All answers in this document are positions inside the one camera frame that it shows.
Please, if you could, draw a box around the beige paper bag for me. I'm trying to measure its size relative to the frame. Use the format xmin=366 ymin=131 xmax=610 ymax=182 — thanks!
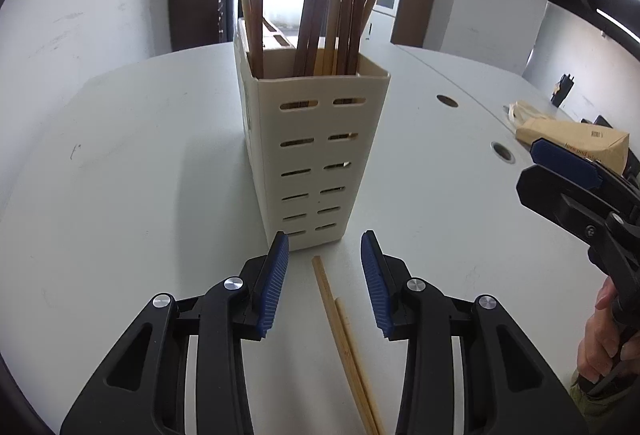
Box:
xmin=506 ymin=100 xmax=629 ymax=175

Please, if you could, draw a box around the ceiling strip light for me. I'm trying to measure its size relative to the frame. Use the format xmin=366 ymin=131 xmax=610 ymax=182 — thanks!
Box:
xmin=596 ymin=8 xmax=640 ymax=44

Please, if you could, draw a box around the cream plastic utensil holder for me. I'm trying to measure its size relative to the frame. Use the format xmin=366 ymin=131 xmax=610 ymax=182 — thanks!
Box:
xmin=233 ymin=27 xmax=390 ymax=251

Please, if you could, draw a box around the table cable grommet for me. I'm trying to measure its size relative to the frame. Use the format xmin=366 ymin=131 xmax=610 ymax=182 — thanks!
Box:
xmin=490 ymin=142 xmax=515 ymax=164
xmin=436 ymin=94 xmax=459 ymax=108

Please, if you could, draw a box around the person right hand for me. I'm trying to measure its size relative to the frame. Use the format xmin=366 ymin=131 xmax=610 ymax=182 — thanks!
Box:
xmin=577 ymin=277 xmax=640 ymax=383

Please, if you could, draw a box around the black object on far table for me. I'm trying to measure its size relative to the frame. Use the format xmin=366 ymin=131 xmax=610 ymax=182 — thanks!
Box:
xmin=550 ymin=74 xmax=574 ymax=108

